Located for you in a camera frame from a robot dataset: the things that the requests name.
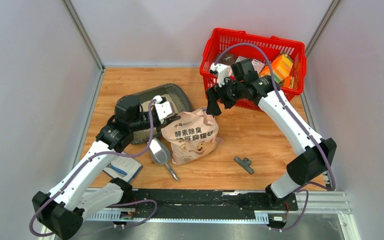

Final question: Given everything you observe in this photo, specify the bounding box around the blue razor box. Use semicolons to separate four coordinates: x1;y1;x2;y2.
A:
103;156;143;184

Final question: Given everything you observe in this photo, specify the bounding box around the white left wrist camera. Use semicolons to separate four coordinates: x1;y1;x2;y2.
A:
153;95;176;124

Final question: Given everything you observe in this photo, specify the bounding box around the orange sponge pack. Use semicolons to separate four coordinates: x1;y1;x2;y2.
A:
270;53;294;84

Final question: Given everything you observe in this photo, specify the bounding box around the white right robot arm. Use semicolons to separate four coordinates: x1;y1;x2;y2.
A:
206;59;337;210

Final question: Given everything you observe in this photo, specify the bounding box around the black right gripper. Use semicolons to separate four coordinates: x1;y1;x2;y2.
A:
205;75;244;116

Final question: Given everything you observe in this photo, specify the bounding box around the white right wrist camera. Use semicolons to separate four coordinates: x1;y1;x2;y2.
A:
209;62;233;88

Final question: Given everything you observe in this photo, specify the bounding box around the red shopping basket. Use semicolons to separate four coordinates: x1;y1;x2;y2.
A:
199;27;307;101

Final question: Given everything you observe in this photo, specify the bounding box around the grey litter box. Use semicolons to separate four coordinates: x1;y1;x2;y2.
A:
131;83;194;145

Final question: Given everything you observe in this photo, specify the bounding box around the black mounting rail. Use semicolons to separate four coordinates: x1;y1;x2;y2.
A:
99;188;299;220

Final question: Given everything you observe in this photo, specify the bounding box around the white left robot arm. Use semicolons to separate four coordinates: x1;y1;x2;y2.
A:
28;94;176;240

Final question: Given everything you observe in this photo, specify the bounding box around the pink cat litter bag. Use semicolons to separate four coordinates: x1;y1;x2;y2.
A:
161;107;223;166

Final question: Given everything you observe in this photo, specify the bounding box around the black bag clip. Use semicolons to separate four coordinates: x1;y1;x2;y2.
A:
234;156;254;175

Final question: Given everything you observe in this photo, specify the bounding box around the silver metal scoop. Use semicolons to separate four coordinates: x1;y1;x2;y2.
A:
149;138;179;181

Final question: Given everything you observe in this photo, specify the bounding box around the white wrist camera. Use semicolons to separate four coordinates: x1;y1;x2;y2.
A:
153;95;176;124
209;62;233;88

